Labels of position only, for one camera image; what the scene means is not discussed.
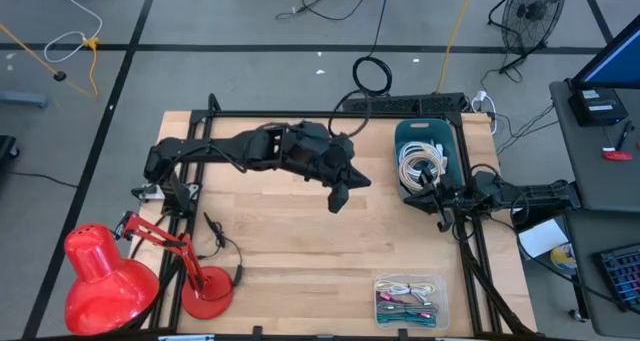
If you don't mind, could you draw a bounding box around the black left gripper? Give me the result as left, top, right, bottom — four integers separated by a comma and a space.
282, 119, 373, 191

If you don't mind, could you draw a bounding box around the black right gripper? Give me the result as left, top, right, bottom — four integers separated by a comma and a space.
402, 168, 474, 217

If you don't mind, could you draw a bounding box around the teal plastic bin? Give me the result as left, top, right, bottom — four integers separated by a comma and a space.
393, 118, 470, 203

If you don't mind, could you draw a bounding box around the cream USB cable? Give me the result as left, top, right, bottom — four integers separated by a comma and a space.
374, 278, 437, 296

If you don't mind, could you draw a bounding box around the clear plastic container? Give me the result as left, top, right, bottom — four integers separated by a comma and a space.
373, 272, 451, 331

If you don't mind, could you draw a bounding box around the maroon braided USB cable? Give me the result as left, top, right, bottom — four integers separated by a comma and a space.
376, 290, 435, 318

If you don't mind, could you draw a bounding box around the black white braided USB cable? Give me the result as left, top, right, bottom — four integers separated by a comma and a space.
376, 300, 441, 316

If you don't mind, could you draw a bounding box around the black perforated power strip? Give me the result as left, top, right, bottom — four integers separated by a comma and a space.
342, 92, 469, 114

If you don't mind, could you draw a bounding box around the white paper sheet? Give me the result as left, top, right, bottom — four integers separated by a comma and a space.
517, 218, 570, 260

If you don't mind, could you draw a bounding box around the yellow and blue disc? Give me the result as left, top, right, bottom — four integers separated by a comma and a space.
549, 243, 579, 275

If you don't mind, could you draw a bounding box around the grey desk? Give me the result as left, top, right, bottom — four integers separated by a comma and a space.
562, 208, 640, 340
548, 79, 640, 213

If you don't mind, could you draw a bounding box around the black mini computer box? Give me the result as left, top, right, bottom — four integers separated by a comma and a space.
567, 83, 630, 128

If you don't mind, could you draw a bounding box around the red desk object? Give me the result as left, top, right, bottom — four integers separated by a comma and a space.
602, 149, 634, 163

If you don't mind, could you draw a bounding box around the dark pen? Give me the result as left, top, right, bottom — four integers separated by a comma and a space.
614, 119, 635, 152

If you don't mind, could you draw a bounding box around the black keyboard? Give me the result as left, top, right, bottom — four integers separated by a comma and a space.
592, 241, 640, 315

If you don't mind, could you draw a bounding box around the black floor fan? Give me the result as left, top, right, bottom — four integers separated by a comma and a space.
487, 0, 569, 76

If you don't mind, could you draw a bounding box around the computer monitor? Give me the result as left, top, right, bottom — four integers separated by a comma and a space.
569, 13, 640, 90

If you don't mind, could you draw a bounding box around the red desk lamp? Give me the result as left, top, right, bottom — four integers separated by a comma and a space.
63, 210, 235, 336

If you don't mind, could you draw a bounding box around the grey furniture foot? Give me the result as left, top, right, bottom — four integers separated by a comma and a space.
0, 90, 49, 110

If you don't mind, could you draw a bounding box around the black furniture base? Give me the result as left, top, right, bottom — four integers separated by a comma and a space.
0, 134, 21, 163

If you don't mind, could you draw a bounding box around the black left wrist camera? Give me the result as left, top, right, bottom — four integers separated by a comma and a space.
327, 182, 351, 215

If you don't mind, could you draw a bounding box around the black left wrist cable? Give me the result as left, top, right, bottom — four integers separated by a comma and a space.
327, 88, 372, 140

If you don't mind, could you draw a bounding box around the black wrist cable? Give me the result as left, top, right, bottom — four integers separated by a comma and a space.
327, 88, 372, 140
468, 162, 502, 182

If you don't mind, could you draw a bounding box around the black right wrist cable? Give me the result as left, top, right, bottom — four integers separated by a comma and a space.
468, 162, 502, 182

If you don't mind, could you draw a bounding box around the black metal table frame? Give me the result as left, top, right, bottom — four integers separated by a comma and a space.
119, 92, 539, 341

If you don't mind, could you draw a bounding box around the black coiled hanging cable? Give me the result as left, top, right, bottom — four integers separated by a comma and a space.
351, 0, 395, 98

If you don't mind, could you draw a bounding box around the white charger with cable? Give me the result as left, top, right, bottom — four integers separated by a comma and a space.
469, 89, 500, 136

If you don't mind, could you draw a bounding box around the black lamp cord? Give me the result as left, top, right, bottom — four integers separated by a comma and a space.
192, 211, 246, 288

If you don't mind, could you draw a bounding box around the black floor cable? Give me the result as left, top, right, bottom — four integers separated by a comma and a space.
275, 0, 376, 22

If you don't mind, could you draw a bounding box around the yellow extension cord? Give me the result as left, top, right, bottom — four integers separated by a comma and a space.
436, 0, 477, 94

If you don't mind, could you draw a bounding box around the yellow floor cord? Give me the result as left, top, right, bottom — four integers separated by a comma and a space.
0, 23, 101, 97

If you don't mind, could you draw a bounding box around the white floor cable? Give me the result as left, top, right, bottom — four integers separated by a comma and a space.
43, 0, 104, 65

